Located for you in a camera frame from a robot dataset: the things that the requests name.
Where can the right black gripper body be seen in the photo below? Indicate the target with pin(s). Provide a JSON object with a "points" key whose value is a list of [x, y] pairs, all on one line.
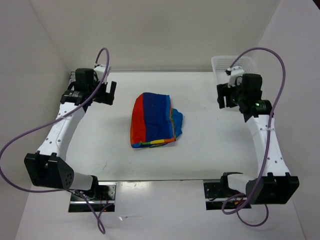
{"points": [[233, 96]]}

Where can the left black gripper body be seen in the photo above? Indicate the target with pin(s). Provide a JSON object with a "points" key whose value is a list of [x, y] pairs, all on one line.
{"points": [[100, 94]]}

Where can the rainbow striped shorts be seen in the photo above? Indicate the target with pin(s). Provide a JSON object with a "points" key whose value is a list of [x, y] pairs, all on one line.
{"points": [[154, 122]]}

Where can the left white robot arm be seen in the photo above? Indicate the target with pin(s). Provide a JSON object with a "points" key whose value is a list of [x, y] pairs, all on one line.
{"points": [[47, 167]]}

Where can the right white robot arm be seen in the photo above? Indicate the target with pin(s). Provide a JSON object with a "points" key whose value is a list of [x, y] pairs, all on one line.
{"points": [[274, 183]]}

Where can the white plastic basket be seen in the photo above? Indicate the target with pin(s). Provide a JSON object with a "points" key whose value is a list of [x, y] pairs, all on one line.
{"points": [[222, 62]]}

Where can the aluminium table edge rail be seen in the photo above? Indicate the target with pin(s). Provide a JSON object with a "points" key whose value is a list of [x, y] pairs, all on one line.
{"points": [[72, 77]]}

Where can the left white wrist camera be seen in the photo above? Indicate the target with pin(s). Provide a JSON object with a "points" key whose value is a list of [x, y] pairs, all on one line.
{"points": [[100, 70]]}

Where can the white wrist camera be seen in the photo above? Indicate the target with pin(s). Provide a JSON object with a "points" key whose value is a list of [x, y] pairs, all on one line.
{"points": [[235, 75], [100, 70]]}

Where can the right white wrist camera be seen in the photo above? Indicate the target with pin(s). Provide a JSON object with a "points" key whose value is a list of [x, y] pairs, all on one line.
{"points": [[235, 75]]}

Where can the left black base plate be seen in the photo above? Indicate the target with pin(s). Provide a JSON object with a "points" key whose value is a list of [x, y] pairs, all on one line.
{"points": [[104, 201]]}

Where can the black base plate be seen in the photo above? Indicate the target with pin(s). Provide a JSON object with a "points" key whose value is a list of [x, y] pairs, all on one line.
{"points": [[215, 195], [104, 201]]}

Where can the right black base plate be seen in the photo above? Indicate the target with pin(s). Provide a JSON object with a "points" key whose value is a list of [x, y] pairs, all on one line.
{"points": [[215, 195]]}

